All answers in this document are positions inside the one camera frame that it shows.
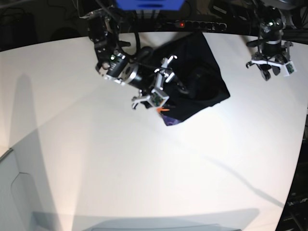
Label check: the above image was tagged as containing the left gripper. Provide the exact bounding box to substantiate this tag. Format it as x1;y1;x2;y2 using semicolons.
246;41;294;81

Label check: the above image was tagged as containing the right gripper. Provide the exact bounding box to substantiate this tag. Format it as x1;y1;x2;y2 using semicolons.
131;55;192;110

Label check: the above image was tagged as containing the black T-shirt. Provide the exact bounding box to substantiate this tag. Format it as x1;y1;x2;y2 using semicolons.
146;32;230;126

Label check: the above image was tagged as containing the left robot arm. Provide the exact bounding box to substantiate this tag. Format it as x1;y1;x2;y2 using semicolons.
246;0;296;81

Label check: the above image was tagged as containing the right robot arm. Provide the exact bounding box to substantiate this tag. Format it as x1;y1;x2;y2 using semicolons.
83;5;188;109

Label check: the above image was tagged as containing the white power strip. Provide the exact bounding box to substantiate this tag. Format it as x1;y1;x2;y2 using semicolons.
156;21;228;32

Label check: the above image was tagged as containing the blue box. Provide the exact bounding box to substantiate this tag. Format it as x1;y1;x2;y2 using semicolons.
116;0;185;11

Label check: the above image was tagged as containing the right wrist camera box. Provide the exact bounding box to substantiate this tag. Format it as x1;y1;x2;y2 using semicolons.
150;88;169;107

